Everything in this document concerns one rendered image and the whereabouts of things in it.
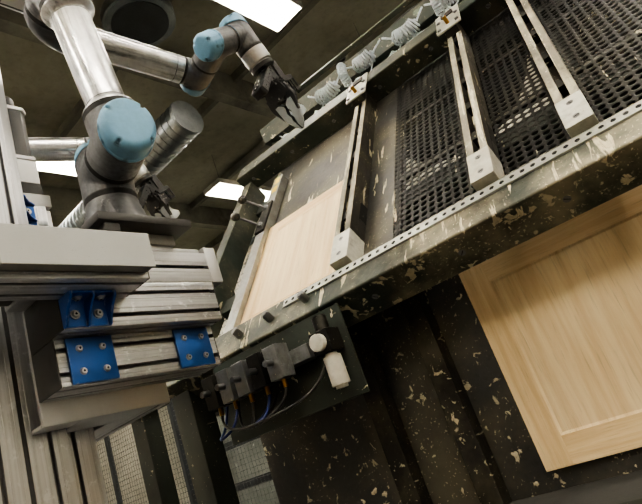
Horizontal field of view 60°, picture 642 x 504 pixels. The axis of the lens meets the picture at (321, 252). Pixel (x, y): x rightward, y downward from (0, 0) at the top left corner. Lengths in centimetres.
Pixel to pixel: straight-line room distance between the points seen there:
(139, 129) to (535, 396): 112
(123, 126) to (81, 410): 56
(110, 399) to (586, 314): 109
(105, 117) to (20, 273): 38
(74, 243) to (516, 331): 107
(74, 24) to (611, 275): 134
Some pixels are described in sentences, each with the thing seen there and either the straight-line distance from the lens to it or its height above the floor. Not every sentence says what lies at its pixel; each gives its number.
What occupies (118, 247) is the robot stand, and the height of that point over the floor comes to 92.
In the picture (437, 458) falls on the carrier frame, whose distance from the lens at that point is 167.
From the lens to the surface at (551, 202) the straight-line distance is 128.
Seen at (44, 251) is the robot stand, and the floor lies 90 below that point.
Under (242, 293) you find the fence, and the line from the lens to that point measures 192.
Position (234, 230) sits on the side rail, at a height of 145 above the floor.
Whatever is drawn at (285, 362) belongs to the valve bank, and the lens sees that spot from 146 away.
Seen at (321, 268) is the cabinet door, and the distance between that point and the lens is 168.
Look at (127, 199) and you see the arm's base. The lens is 128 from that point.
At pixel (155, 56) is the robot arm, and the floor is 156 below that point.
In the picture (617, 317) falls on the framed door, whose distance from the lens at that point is 147.
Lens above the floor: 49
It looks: 18 degrees up
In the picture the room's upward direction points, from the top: 20 degrees counter-clockwise
